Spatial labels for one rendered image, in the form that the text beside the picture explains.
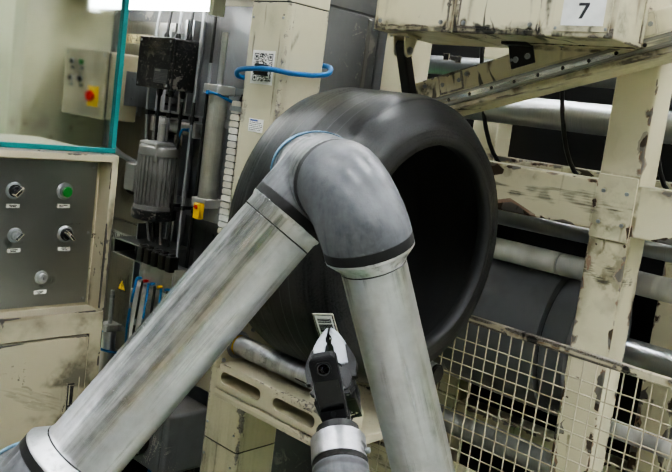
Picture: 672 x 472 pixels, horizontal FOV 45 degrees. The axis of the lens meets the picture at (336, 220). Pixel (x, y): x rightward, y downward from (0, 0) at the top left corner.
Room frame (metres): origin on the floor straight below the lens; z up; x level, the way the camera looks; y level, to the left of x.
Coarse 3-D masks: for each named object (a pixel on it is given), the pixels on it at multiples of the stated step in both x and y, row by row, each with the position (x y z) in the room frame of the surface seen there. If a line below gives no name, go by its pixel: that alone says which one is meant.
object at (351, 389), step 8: (344, 368) 1.34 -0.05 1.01; (344, 376) 1.33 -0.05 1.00; (312, 384) 1.33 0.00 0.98; (344, 384) 1.32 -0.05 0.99; (352, 384) 1.32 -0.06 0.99; (312, 392) 1.32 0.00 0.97; (352, 392) 1.33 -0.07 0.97; (352, 400) 1.32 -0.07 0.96; (360, 400) 1.38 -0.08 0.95; (352, 408) 1.34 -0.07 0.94; (360, 408) 1.35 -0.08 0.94; (352, 416) 1.35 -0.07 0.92; (360, 416) 1.35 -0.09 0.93; (320, 424) 1.27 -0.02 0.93; (328, 424) 1.26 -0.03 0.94; (336, 424) 1.25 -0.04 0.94; (344, 424) 1.26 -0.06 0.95; (352, 424) 1.26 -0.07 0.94
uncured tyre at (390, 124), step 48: (336, 96) 1.64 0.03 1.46; (384, 96) 1.60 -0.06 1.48; (384, 144) 1.49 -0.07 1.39; (432, 144) 1.58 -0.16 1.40; (480, 144) 1.71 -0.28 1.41; (240, 192) 1.56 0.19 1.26; (432, 192) 1.94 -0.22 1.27; (480, 192) 1.74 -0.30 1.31; (432, 240) 1.94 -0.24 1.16; (480, 240) 1.77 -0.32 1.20; (288, 288) 1.45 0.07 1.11; (336, 288) 1.43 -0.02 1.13; (432, 288) 1.89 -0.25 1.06; (480, 288) 1.77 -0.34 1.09; (288, 336) 1.52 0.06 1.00; (432, 336) 1.67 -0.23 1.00
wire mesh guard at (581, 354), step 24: (528, 336) 1.79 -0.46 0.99; (600, 360) 1.68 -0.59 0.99; (480, 384) 1.87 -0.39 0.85; (504, 384) 1.83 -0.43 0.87; (528, 384) 1.79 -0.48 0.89; (552, 384) 1.75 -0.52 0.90; (648, 408) 1.60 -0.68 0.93; (504, 432) 1.82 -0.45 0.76; (480, 456) 1.85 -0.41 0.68; (504, 456) 1.81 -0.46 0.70; (528, 456) 1.77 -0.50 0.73; (624, 456) 1.62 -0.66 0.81
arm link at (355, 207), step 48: (336, 144) 1.03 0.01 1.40; (336, 192) 0.98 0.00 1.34; (384, 192) 0.98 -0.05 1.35; (336, 240) 0.97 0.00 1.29; (384, 240) 0.96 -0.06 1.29; (384, 288) 0.98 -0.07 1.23; (384, 336) 0.99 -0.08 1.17; (384, 384) 1.01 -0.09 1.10; (432, 384) 1.03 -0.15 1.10; (384, 432) 1.04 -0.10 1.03; (432, 432) 1.02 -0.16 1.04
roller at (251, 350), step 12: (240, 336) 1.74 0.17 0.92; (240, 348) 1.71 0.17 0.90; (252, 348) 1.70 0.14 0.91; (264, 348) 1.68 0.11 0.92; (252, 360) 1.69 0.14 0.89; (264, 360) 1.66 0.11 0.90; (276, 360) 1.64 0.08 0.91; (288, 360) 1.63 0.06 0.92; (300, 360) 1.63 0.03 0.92; (276, 372) 1.64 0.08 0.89; (288, 372) 1.61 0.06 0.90; (300, 372) 1.59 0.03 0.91; (300, 384) 1.60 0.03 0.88
